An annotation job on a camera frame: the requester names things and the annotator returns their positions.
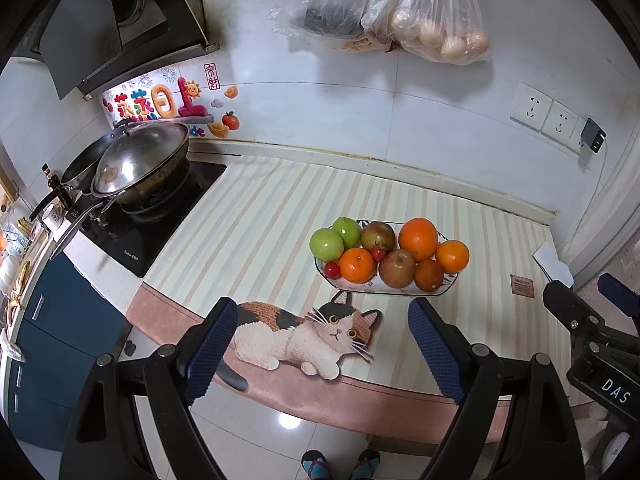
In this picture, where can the reddish brown apple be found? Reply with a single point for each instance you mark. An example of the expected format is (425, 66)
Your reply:
(396, 267)

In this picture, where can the smooth tangerine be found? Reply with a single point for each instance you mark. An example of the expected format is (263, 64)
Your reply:
(452, 256)

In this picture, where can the steel wok lid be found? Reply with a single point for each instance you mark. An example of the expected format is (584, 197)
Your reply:
(135, 157)

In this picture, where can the small dark orange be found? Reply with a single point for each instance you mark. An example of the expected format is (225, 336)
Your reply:
(428, 275)

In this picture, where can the large orange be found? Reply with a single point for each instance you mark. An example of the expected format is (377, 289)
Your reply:
(417, 239)

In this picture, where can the black plug adapter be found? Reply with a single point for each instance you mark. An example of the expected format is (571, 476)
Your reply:
(593, 135)

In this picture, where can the striped cat print mat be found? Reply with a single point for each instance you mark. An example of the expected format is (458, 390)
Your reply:
(250, 230)

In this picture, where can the black gas stove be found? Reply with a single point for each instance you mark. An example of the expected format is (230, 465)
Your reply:
(150, 230)

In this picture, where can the colourful wall stickers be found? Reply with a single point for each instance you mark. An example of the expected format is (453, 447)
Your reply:
(165, 102)

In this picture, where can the red cherry tomato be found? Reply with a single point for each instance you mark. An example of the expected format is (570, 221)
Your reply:
(378, 254)
(331, 270)

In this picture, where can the person's left foot in slipper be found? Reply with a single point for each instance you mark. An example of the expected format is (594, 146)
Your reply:
(316, 466)

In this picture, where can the floral oval plate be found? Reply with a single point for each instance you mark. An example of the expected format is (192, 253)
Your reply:
(360, 287)

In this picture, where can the white wall socket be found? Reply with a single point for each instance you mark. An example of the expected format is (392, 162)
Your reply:
(562, 125)
(530, 106)

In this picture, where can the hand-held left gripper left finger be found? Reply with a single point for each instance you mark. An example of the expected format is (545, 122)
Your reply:
(210, 355)

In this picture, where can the person's foot in slipper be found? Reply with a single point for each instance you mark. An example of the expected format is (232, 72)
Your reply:
(365, 465)
(316, 466)

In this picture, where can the plastic bag with dark contents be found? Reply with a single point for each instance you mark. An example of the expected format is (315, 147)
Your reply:
(325, 5)

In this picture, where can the red and green apple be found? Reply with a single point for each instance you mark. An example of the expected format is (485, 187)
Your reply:
(377, 236)

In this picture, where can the white paper sheet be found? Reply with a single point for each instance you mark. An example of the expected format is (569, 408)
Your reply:
(552, 262)

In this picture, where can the steel wok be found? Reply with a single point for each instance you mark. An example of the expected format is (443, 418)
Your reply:
(160, 180)

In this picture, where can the person's right foot in slipper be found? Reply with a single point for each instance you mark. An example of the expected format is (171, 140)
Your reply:
(365, 465)

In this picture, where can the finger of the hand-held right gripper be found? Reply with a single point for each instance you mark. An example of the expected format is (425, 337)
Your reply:
(562, 300)
(612, 285)

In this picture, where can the black range hood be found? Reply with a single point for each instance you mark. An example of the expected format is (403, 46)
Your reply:
(100, 20)

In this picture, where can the blue kitchen cabinet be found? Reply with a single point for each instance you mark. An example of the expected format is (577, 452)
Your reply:
(60, 340)

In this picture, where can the textured orange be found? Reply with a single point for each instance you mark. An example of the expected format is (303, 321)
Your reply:
(356, 264)

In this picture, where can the plastic bag of eggs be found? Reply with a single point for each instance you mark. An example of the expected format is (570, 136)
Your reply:
(435, 15)

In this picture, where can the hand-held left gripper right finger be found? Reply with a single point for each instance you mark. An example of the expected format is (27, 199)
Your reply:
(435, 355)

